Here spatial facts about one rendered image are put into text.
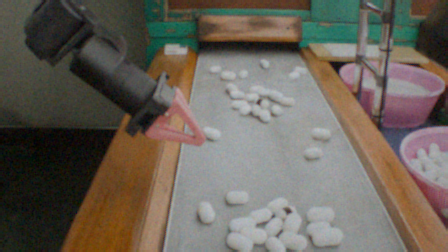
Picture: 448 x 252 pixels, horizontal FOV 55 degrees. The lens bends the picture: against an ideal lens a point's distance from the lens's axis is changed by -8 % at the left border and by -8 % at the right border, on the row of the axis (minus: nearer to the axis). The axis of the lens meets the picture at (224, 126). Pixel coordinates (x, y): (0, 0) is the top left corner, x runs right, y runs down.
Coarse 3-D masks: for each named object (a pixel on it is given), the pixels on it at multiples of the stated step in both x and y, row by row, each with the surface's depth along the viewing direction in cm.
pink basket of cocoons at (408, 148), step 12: (420, 132) 79; (432, 132) 80; (444, 132) 81; (408, 144) 77; (420, 144) 80; (444, 144) 81; (408, 156) 77; (408, 168) 68; (420, 180) 66; (432, 192) 64; (444, 192) 61; (432, 204) 65; (444, 204) 63; (444, 216) 64
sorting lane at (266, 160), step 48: (192, 96) 104; (288, 96) 104; (240, 144) 81; (288, 144) 81; (336, 144) 81; (192, 192) 67; (288, 192) 67; (336, 192) 67; (192, 240) 56; (384, 240) 56
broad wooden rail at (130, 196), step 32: (160, 64) 119; (192, 64) 124; (128, 160) 70; (160, 160) 71; (96, 192) 62; (128, 192) 62; (160, 192) 64; (96, 224) 55; (128, 224) 55; (160, 224) 58
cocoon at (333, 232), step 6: (330, 228) 55; (336, 228) 55; (318, 234) 54; (324, 234) 54; (330, 234) 54; (336, 234) 54; (342, 234) 55; (318, 240) 54; (324, 240) 54; (330, 240) 54; (336, 240) 54; (318, 246) 55
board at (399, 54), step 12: (312, 48) 130; (324, 48) 130; (396, 48) 133; (408, 48) 134; (336, 60) 122; (348, 60) 122; (372, 60) 122; (396, 60) 122; (408, 60) 122; (420, 60) 122
